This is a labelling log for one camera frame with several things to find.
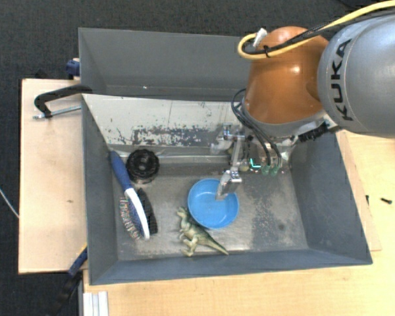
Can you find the pale wood board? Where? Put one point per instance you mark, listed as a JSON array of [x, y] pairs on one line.
[[51, 176]]

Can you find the green toy dinosaur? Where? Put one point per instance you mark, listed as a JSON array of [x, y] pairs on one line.
[[195, 234]]

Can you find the blue and white hairbrush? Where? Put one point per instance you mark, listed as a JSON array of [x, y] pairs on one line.
[[135, 206]]

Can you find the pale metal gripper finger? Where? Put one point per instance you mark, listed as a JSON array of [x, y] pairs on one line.
[[222, 186], [233, 184]]

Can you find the grey metal bin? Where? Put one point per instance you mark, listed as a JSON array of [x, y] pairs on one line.
[[276, 209]]

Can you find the blue bowl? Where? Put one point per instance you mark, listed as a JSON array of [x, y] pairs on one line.
[[214, 211]]

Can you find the black ribbed round cap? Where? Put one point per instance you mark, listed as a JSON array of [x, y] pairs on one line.
[[142, 165]]

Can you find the small black screw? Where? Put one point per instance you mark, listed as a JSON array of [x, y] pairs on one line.
[[387, 201]]

